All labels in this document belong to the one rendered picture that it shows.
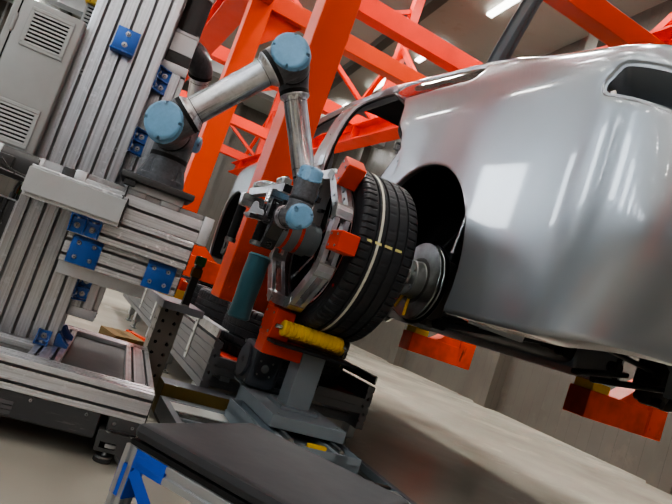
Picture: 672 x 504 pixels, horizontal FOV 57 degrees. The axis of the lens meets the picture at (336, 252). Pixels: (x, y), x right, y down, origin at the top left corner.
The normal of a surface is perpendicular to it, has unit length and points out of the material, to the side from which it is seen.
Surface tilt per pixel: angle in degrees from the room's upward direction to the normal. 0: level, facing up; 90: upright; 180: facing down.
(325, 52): 90
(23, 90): 90
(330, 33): 90
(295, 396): 90
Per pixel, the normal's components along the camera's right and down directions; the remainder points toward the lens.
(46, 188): 0.32, 0.01
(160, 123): -0.05, -0.01
